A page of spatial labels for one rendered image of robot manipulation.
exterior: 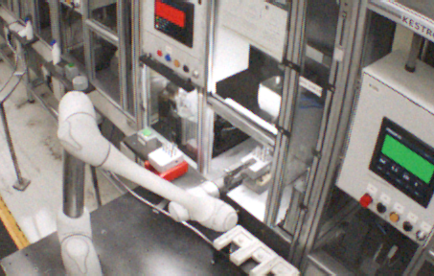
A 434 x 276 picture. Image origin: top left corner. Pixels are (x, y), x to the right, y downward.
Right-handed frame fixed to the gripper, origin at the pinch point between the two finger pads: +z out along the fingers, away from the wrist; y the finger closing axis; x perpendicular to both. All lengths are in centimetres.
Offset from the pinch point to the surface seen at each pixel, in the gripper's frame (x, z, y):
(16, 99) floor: 287, -17, -104
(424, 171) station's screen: -78, -12, 59
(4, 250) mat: 117, -105, -102
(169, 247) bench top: 10, -37, -36
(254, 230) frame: -2.1, 7.5, -46.1
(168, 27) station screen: 40, -11, 54
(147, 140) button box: 43.5, -21.3, -1.3
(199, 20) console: 23, -9, 63
